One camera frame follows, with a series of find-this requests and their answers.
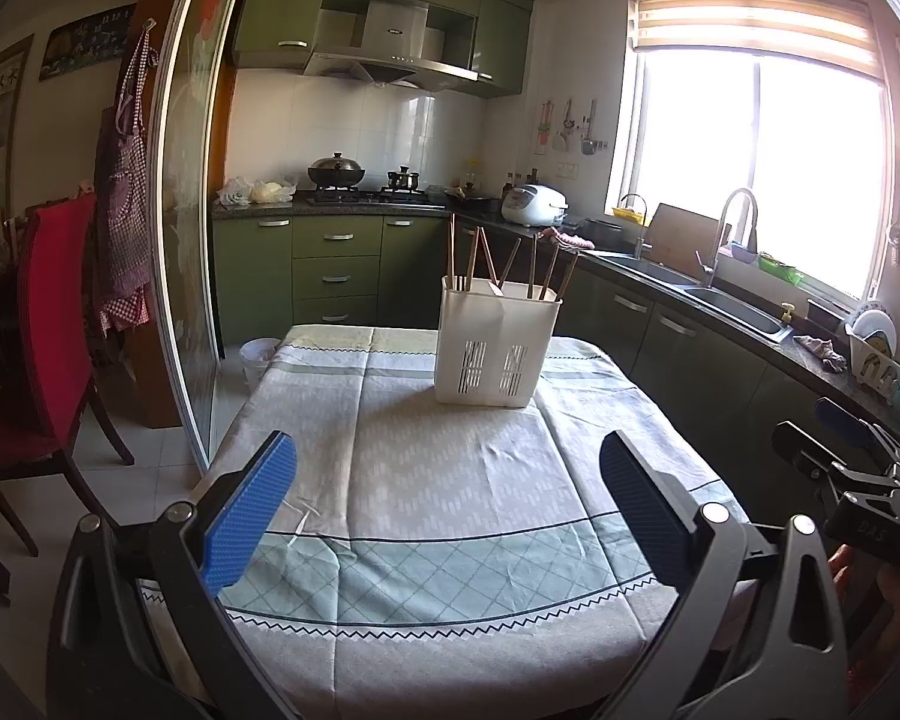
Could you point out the long tan wooden chopstick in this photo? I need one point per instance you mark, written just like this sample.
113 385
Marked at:
475 244

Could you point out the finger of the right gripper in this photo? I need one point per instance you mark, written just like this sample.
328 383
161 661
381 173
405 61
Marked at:
847 419

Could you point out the wooden cutting board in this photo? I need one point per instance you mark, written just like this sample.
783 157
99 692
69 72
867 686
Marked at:
682 240

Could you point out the steel kitchen faucet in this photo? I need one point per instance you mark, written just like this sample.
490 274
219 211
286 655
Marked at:
737 224

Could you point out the ridged red-end chopstick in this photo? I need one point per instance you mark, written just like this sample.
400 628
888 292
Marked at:
548 276

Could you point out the long pale wooden chopstick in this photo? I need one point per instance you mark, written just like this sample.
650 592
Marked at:
488 257

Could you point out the glass sliding door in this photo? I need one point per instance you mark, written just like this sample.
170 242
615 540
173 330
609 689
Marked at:
191 56

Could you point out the grey dish rag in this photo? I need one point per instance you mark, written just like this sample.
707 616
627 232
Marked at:
823 351

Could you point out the small black pot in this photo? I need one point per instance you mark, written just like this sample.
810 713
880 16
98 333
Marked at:
403 181

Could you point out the grey patterned tablecloth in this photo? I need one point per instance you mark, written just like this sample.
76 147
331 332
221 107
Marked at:
440 561

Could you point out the plastic bags on counter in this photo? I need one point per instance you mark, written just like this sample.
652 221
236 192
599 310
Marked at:
238 192

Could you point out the window roller blind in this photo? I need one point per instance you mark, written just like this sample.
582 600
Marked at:
835 33

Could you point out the white slotted utensil holder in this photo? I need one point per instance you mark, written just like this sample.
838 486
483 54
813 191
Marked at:
492 342

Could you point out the red upholstered chair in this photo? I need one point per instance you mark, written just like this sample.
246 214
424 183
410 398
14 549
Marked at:
40 410

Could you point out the steel kitchen sink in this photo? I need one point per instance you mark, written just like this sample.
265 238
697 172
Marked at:
733 309

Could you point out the ridged brown chopstick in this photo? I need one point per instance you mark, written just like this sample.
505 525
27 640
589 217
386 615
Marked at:
530 283

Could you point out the white dish rack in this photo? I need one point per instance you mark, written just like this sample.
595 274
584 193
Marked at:
872 342

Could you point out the black wok with lid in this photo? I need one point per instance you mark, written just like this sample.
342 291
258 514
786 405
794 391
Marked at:
335 171

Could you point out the green lower kitchen cabinets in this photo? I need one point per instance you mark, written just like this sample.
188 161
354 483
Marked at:
724 387

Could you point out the green upper kitchen cabinets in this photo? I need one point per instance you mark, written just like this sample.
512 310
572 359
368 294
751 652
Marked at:
285 15

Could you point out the green kitchen cabinets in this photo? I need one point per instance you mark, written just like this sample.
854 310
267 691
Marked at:
285 15
724 387

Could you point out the checkered hanging apron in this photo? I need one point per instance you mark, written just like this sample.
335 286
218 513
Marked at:
122 247

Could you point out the long dark wooden chopstick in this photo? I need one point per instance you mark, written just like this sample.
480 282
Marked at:
504 274

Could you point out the long light wooden chopstick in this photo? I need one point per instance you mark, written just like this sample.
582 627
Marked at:
452 254

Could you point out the pink cloth on counter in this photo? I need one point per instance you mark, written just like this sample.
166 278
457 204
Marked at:
566 240

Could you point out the white waste bin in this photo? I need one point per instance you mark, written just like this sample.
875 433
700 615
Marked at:
255 356

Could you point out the steel range hood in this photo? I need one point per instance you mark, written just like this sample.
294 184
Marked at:
395 42

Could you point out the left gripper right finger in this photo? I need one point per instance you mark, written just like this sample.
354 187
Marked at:
696 550

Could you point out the dark wall picture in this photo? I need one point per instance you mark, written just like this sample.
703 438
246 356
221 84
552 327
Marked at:
85 42

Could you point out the white rice cooker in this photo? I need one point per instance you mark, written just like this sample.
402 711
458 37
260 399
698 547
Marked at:
534 205

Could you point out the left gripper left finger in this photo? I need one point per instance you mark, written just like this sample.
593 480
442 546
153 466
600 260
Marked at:
197 550

